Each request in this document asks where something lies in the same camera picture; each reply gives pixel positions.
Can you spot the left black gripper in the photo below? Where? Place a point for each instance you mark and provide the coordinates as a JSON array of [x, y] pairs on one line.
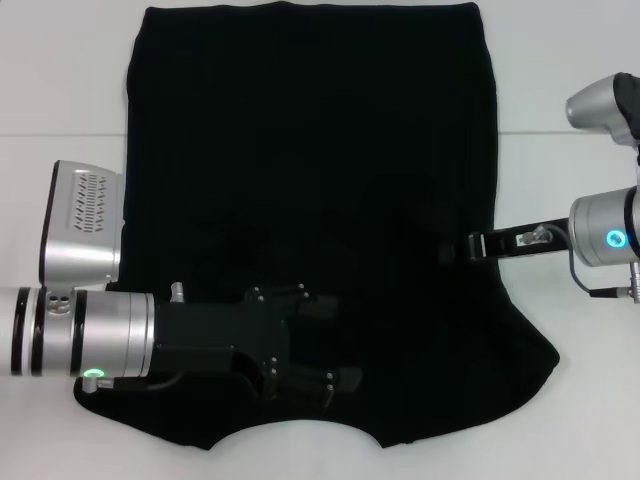
[[210, 335]]

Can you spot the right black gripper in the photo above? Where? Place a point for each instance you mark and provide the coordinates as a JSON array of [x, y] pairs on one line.
[[505, 244]]

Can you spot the black shirt with white print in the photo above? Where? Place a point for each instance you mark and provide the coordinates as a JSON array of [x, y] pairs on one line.
[[310, 150]]

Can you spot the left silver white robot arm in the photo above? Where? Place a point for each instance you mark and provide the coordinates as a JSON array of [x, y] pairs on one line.
[[100, 332]]

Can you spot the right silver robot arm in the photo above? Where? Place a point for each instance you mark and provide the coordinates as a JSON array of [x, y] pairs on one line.
[[602, 230]]

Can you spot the right silver black wrist camera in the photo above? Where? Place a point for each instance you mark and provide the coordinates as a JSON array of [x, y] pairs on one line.
[[595, 107]]

